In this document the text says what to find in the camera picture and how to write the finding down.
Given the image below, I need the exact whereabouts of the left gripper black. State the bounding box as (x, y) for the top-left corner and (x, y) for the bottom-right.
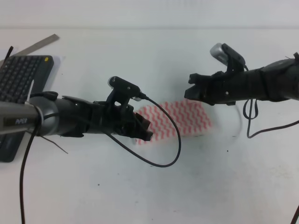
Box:
(79, 100), (153, 141)

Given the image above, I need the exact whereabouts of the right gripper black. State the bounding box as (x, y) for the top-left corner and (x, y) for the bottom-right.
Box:
(184, 71), (252, 105)

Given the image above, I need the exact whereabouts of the pink white striped towel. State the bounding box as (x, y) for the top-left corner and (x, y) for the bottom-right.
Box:
(135, 99), (214, 146)

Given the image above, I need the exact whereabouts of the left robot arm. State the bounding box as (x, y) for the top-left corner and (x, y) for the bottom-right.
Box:
(0, 92), (153, 141)

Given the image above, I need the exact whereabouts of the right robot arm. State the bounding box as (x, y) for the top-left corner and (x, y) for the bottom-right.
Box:
(184, 53), (299, 105)

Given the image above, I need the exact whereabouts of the steel ruler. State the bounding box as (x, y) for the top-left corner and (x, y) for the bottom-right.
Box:
(0, 34), (60, 66)

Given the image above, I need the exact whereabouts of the black keyboard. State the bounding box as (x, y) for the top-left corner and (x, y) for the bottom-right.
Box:
(0, 56), (54, 162)

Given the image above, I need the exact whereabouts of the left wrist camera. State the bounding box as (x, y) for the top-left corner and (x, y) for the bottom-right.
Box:
(108, 76), (148, 102)

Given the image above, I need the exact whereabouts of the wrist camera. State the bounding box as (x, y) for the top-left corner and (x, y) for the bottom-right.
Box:
(108, 76), (148, 102)
(210, 43), (247, 72)

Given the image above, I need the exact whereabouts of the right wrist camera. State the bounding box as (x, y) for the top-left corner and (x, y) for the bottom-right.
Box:
(210, 43), (247, 72)

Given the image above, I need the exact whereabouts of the left camera cable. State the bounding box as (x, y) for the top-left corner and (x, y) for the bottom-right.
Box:
(20, 93), (182, 224)

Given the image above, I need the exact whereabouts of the white cable tie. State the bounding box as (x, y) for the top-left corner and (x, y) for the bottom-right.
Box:
(25, 80), (44, 125)

